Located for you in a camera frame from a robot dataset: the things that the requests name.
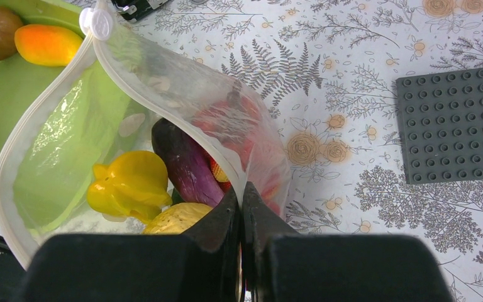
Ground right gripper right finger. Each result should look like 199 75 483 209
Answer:
241 182 452 301

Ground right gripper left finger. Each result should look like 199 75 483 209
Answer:
16 191 240 301

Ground yellow lemon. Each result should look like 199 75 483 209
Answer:
142 203 213 235

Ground purple eggplant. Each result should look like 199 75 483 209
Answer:
151 118 225 208

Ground yellow banana piece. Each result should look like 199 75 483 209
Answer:
86 150 172 224

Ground clear zip top bag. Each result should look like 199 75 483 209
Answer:
0 1 277 268

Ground orange mango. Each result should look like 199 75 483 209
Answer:
14 24 83 67

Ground green plastic tray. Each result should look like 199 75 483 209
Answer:
0 0 151 226

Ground grey building baseplate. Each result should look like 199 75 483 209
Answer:
396 68 483 184

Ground black poker chip case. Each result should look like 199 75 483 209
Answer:
111 0 169 23

